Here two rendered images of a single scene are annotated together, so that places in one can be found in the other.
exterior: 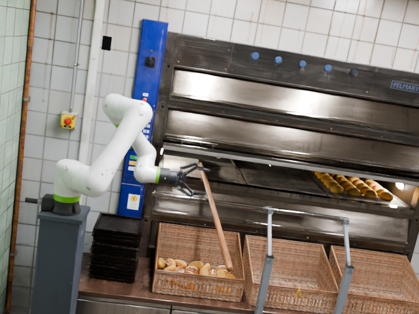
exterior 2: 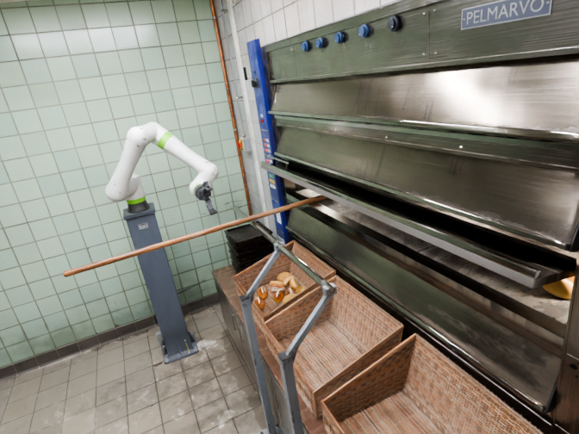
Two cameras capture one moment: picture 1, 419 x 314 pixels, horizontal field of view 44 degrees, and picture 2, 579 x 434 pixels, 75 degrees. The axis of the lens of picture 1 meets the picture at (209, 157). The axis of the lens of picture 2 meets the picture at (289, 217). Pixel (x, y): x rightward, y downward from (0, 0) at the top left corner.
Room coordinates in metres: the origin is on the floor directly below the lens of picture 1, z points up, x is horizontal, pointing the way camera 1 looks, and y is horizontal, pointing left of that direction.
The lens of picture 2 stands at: (2.65, -2.04, 1.93)
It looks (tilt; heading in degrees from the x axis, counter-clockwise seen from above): 21 degrees down; 74
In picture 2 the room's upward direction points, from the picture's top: 8 degrees counter-clockwise
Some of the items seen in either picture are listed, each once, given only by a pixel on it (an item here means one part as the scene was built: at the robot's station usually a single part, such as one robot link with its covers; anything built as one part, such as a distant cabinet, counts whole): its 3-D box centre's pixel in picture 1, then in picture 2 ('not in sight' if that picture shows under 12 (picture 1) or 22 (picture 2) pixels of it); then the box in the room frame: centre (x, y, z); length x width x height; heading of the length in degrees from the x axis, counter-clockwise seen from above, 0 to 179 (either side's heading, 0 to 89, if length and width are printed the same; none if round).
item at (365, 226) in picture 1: (284, 214); (367, 263); (3.43, -0.58, 1.02); 1.79 x 0.11 x 0.19; 96
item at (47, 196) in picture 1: (53, 202); (137, 203); (2.36, 0.70, 1.23); 0.26 x 0.15 x 0.06; 94
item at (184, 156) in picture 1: (198, 155); not in sight; (4.00, 0.09, 1.20); 0.55 x 0.36 x 0.03; 97
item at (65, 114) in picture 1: (68, 120); (245, 144); (3.23, 0.91, 1.46); 0.10 x 0.07 x 0.10; 96
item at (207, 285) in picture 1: (197, 260); (283, 283); (3.12, -0.04, 0.72); 0.56 x 0.49 x 0.28; 96
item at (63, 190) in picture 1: (70, 180); (131, 188); (2.35, 0.63, 1.36); 0.16 x 0.13 x 0.19; 60
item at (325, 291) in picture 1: (287, 273); (327, 337); (3.16, -0.63, 0.72); 0.56 x 0.49 x 0.28; 97
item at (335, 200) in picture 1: (288, 194); (369, 236); (3.45, -0.57, 1.16); 1.80 x 0.06 x 0.04; 96
